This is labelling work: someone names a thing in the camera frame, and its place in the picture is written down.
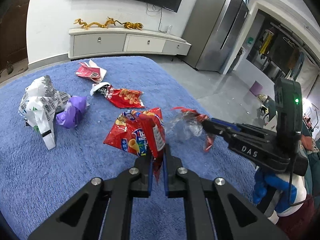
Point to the clear red wrapper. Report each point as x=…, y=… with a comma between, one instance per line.
x=186, y=124

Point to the pink white wrapper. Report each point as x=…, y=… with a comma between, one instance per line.
x=91, y=71

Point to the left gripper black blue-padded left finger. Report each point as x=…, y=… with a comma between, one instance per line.
x=101, y=209

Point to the brown door mat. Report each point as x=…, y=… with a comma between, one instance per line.
x=13, y=69

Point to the purple waste bin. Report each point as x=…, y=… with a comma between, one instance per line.
x=256, y=88

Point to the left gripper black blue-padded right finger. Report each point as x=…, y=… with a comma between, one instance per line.
x=214, y=209

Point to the blue white gloved right hand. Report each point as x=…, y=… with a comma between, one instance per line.
x=291, y=189

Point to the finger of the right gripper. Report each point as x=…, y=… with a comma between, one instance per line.
x=227, y=124
x=213, y=128

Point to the golden dragon figurine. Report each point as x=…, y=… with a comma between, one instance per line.
x=85, y=25

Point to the white grey tv cabinet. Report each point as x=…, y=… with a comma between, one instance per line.
x=120, y=41

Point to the blue fuzzy blanket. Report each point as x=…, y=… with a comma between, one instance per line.
x=36, y=181

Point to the purple crumpled glove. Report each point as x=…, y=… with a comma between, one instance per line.
x=73, y=113

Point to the white grey plastic bag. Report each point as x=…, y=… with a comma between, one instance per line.
x=39, y=105

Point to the white power strip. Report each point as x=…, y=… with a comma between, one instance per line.
x=169, y=29

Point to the brown entrance door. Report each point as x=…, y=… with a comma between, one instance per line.
x=13, y=33

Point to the red snack bag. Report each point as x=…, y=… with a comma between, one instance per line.
x=140, y=133

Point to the golden tiger figurine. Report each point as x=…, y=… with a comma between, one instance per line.
x=131, y=26

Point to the grey steel refrigerator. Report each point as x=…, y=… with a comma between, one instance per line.
x=212, y=30

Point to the red chip bag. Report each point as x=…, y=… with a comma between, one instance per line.
x=119, y=97

